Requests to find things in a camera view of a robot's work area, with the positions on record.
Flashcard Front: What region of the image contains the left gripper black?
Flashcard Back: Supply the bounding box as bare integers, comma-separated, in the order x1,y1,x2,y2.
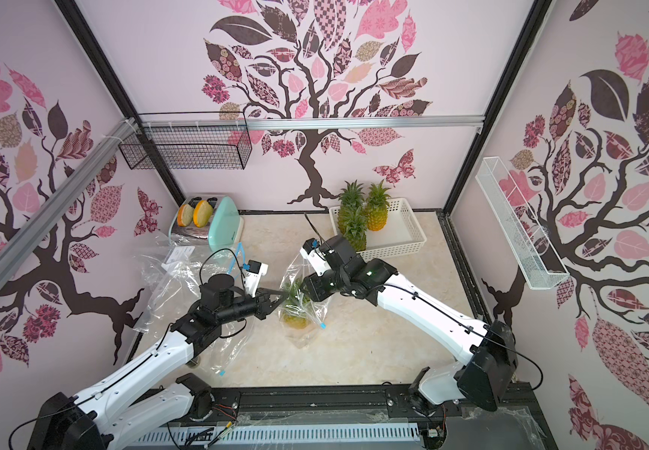
216,288,288,324

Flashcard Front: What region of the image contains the zip-top bag clear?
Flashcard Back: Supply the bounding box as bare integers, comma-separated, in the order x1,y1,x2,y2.
211,242,247,275
137,262,254,377
277,255,329,349
133,232,211,294

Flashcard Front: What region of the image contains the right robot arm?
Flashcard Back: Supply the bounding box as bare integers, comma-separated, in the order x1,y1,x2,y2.
300,235,519,412

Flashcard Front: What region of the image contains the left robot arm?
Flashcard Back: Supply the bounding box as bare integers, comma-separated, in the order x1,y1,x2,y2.
27,274,286,449

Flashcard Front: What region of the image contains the silver toaster mint side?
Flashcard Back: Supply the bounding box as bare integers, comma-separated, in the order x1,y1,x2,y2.
168,193,245,251

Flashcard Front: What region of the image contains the white plastic basket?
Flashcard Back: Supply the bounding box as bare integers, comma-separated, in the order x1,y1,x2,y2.
329,198,427,261

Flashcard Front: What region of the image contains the right bread slice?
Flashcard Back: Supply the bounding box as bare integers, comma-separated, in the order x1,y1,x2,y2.
193,200,214,228

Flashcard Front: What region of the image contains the bread slice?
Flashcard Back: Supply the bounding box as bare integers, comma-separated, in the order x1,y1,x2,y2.
193,200,214,228
176,204,194,228

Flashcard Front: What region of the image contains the left bread slice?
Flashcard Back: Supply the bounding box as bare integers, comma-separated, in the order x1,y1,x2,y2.
176,204,194,228

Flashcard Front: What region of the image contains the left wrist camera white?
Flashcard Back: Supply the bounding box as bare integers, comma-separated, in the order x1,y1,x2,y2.
243,260,268,297

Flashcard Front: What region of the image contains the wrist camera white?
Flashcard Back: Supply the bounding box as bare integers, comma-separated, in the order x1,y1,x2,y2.
243,260,268,297
300,238,331,276

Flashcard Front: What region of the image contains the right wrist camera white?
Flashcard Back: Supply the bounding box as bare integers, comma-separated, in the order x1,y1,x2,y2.
300,238,331,276

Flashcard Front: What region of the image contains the white slotted cable duct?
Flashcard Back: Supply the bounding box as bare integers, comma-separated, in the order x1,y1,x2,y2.
129,423,421,449

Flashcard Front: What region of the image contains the black wire wall basket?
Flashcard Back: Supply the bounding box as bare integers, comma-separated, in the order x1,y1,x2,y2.
118,114,253,170

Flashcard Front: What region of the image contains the aluminium frame bar back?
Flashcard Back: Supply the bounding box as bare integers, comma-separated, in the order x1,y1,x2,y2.
142,115,485,131

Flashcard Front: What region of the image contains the aluminium frame bar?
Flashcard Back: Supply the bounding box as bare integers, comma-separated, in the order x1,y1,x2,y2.
0,118,135,291
142,115,485,131

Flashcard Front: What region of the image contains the white wire wall shelf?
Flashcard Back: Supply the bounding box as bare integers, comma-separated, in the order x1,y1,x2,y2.
475,157,570,290

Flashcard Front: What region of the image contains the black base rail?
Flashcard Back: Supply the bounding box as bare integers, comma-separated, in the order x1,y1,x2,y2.
148,382,557,449

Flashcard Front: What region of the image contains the aluminium frame bar left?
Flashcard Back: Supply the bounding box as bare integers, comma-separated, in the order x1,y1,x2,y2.
0,118,135,291

